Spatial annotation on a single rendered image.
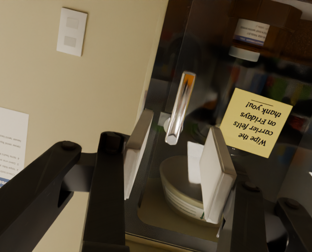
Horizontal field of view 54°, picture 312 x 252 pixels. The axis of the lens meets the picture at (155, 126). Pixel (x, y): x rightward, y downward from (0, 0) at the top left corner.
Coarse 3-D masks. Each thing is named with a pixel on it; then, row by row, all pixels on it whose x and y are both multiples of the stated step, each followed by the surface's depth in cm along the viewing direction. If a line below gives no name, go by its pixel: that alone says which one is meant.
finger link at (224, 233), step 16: (240, 192) 13; (256, 192) 14; (240, 208) 12; (256, 208) 12; (224, 224) 13; (240, 224) 11; (256, 224) 11; (224, 240) 12; (240, 240) 10; (256, 240) 10
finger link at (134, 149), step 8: (144, 112) 20; (152, 112) 21; (144, 120) 18; (136, 128) 17; (144, 128) 17; (136, 136) 16; (144, 136) 16; (128, 144) 14; (136, 144) 15; (144, 144) 18; (128, 152) 14; (136, 152) 14; (128, 160) 15; (136, 160) 15; (128, 168) 15; (136, 168) 16; (128, 176) 15; (128, 184) 15; (128, 192) 15
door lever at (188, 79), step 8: (184, 72) 33; (192, 72) 33; (184, 80) 34; (192, 80) 34; (184, 88) 34; (192, 88) 34; (176, 96) 35; (184, 96) 34; (176, 104) 35; (184, 104) 34; (176, 112) 35; (184, 112) 35; (168, 120) 40; (176, 120) 35; (168, 128) 36; (176, 128) 35; (168, 136) 36; (176, 136) 36
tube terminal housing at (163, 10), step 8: (160, 16) 38; (160, 24) 38; (152, 48) 39; (152, 56) 39; (152, 64) 40; (144, 88) 41; (136, 120) 42; (128, 240) 49; (136, 240) 49; (144, 240) 48; (160, 248) 49; (168, 248) 48; (176, 248) 48
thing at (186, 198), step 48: (192, 0) 36; (240, 0) 35; (288, 0) 35; (192, 48) 37; (240, 48) 37; (288, 48) 36; (192, 96) 39; (288, 96) 38; (192, 144) 41; (288, 144) 40; (144, 192) 44; (192, 192) 43; (288, 192) 42; (192, 240) 46
